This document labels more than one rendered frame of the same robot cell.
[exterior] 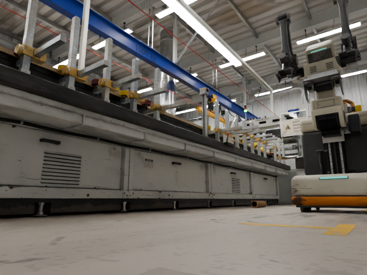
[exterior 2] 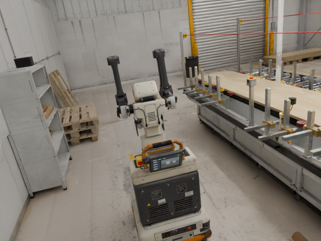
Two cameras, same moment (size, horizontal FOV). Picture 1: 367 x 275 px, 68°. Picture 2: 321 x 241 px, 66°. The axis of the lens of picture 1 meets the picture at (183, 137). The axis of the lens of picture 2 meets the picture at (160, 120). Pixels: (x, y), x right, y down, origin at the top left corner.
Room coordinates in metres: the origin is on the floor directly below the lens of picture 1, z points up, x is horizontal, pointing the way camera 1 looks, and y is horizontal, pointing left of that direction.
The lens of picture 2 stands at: (3.61, -2.66, 1.80)
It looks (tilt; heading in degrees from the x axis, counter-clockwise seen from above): 20 degrees down; 133
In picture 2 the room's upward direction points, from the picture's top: 8 degrees counter-clockwise
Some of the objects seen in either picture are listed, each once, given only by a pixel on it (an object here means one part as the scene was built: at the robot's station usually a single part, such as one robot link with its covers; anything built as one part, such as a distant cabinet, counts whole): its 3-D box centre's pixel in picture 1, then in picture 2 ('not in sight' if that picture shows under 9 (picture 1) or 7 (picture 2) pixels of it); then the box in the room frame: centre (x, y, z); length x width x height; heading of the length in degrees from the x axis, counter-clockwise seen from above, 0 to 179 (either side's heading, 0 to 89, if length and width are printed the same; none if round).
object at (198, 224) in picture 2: not in sight; (178, 230); (2.54, -1.46, 0.23); 0.41 x 0.02 x 0.08; 54
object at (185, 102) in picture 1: (164, 108); (217, 102); (2.07, 0.15, 0.81); 0.43 x 0.03 x 0.04; 54
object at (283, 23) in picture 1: (284, 38); (161, 72); (2.03, -0.84, 1.40); 0.11 x 0.06 x 0.43; 53
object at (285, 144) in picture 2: (228, 140); (280, 139); (3.04, -0.52, 0.75); 0.26 x 0.01 x 0.10; 144
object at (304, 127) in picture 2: not in sight; (312, 130); (3.30, -0.67, 0.95); 0.14 x 0.06 x 0.05; 144
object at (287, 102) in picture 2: (227, 130); (285, 125); (3.08, -0.51, 0.89); 0.04 x 0.04 x 0.48; 54
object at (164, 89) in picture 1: (142, 96); (208, 96); (1.87, 0.30, 0.83); 0.43 x 0.03 x 0.04; 54
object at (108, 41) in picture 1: (106, 71); (203, 85); (1.66, 0.50, 0.92); 0.04 x 0.04 x 0.48; 54
